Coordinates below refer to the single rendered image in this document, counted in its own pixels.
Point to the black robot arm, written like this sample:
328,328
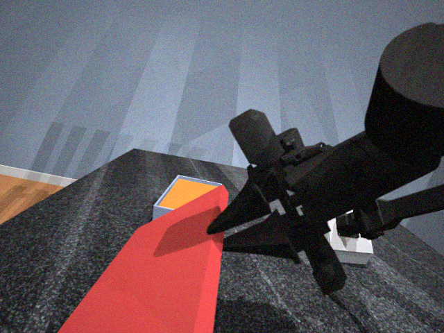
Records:
404,131

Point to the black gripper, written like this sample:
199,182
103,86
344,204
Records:
336,181

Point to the red lid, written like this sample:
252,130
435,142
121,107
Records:
164,280

